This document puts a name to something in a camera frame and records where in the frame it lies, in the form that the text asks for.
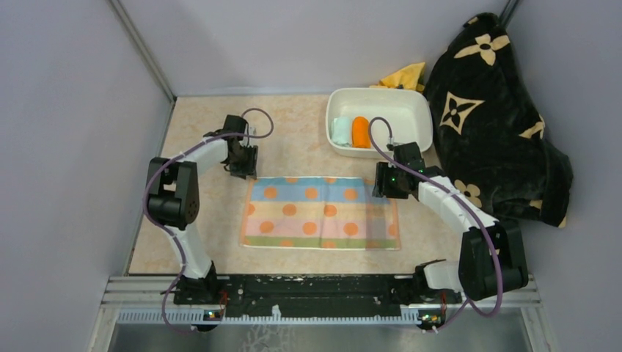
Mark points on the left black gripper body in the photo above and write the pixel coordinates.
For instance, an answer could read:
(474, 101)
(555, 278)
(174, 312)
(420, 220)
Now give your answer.
(246, 163)

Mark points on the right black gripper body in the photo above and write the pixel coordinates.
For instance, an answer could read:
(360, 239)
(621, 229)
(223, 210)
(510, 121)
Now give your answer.
(388, 182)

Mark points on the plain bright orange towel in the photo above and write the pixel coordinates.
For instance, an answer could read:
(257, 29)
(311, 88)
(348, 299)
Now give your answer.
(360, 133)

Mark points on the orange polka dot towel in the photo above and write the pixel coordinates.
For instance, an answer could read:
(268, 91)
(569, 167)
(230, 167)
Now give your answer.
(324, 213)

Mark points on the light mint green towel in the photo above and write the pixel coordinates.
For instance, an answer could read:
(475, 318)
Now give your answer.
(342, 131)

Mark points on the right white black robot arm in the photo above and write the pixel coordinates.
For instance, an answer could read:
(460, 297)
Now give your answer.
(491, 257)

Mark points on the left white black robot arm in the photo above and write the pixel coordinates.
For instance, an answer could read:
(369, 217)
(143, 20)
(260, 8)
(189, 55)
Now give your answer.
(172, 202)

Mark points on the white plastic bin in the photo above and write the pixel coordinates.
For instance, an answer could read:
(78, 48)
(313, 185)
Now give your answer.
(406, 111)

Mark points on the yellow towel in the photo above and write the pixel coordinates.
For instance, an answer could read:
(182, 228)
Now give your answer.
(409, 77)

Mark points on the black floral blanket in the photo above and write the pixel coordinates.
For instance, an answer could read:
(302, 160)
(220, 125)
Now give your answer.
(489, 136)

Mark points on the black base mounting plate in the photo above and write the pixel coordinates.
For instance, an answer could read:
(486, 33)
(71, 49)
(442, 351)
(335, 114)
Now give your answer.
(325, 296)

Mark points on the aluminium frame rail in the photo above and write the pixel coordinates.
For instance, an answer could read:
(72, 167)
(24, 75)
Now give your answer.
(136, 314)

